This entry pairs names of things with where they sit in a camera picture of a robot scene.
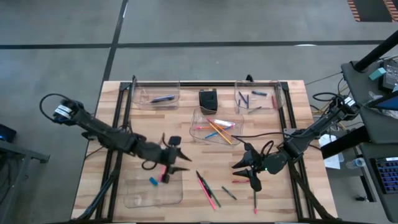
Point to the purple crayon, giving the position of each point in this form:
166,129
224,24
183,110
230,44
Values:
169,97
238,105

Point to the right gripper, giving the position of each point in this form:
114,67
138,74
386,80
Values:
256,161

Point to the grey pen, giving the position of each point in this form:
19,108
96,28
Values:
255,109

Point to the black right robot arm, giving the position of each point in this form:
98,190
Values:
311,130

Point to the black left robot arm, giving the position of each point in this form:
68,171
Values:
102,137

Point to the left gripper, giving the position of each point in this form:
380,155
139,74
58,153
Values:
168,155

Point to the black keyboard blue keys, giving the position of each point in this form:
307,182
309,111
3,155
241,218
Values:
388,175

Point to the blue pencil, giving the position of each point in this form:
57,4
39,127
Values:
213,134

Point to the clear water bottle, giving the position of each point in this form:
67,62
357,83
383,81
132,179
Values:
356,163

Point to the grey side desk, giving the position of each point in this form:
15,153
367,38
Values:
357,81

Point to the black aluminium table frame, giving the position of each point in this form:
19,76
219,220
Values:
286,118

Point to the dark green coloured pencil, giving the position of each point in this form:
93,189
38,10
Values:
199,175

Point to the black mat orange edges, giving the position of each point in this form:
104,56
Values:
373,9

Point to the white paper sheet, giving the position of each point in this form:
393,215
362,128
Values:
332,161

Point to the clear plastic bin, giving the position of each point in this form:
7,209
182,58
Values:
143,93
199,137
140,196
267,104

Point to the dark tablet screen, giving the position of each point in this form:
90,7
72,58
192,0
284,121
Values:
385,102

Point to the black pole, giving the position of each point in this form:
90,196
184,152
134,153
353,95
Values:
376,51

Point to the black purple pen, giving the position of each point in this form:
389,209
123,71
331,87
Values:
242,97

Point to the teal box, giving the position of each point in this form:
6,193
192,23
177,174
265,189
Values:
377,74

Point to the thick blue eraser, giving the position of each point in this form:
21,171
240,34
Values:
153,181

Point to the white pink pencil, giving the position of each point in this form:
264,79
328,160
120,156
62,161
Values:
225,123

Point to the pink colored pencil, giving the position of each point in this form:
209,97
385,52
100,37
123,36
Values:
206,193

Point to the blue purple pen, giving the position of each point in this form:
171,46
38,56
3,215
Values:
247,101

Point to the grey metal stand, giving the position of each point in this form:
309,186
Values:
18,155

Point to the black box blue light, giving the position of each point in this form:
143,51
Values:
7,132

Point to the green pencil red eraser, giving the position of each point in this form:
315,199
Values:
255,202

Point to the orange pencil red eraser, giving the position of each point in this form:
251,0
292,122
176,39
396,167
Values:
217,125

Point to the dark blue crayon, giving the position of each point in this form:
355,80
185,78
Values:
155,100

